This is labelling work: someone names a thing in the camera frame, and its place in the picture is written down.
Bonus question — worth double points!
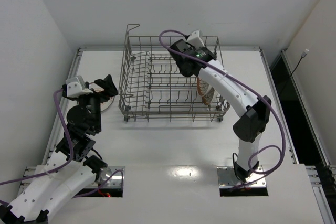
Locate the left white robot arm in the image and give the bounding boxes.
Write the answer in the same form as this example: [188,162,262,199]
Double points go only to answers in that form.
[1,75,123,223]

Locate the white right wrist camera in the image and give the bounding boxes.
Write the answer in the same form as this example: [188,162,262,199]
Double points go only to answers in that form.
[186,30,205,49]

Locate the floral plate brown rim front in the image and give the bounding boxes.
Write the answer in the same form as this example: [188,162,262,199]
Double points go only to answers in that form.
[197,78,211,97]

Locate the white plate red characters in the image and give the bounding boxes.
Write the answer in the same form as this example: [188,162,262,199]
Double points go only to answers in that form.
[89,82,115,112]

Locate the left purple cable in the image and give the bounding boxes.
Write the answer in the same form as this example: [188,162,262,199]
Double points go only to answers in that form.
[0,89,124,200]

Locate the floral plate brown rim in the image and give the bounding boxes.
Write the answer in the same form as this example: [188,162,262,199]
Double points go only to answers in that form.
[197,78,211,97]
[202,88,218,105]

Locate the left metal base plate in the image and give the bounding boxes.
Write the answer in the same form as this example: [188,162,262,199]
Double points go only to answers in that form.
[23,165,126,189]

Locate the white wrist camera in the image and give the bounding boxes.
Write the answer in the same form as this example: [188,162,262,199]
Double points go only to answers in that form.
[186,30,205,49]
[65,76,93,98]

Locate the metal base plate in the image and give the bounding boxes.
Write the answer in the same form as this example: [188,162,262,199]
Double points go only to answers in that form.
[217,166,267,189]
[23,165,126,189]

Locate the grey wire dish rack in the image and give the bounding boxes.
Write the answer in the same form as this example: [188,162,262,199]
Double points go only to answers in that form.
[119,24,230,122]

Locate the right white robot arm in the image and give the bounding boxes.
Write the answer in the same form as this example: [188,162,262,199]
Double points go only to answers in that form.
[169,39,270,182]

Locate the black wall cable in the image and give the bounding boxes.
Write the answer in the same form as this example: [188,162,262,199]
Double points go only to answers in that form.
[275,48,310,99]

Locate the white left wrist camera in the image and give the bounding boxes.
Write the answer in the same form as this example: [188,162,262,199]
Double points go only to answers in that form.
[65,76,93,98]

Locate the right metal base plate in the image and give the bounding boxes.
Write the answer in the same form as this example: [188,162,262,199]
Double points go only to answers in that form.
[217,166,267,189]

